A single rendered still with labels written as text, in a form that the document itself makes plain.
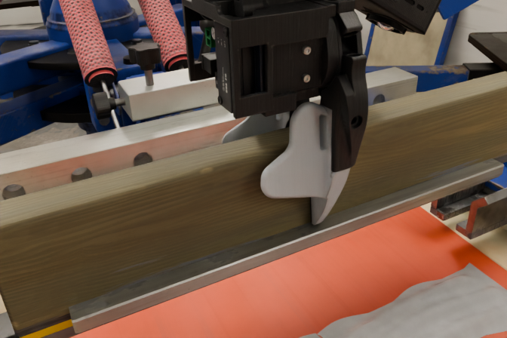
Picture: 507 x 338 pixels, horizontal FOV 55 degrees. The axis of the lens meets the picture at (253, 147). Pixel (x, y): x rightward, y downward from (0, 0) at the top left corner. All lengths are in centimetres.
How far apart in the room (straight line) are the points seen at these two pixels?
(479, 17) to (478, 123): 242
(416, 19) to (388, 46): 286
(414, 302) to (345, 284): 6
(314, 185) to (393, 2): 12
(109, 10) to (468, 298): 86
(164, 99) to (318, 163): 33
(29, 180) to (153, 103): 16
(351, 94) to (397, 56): 286
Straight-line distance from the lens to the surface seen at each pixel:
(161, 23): 82
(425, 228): 57
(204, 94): 62
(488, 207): 52
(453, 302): 48
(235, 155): 30
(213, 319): 45
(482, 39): 133
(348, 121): 28
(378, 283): 49
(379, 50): 325
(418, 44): 302
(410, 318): 45
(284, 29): 26
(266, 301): 46
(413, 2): 33
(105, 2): 108
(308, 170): 30
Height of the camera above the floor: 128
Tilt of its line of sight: 28 degrees down
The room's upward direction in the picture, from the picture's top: 2 degrees counter-clockwise
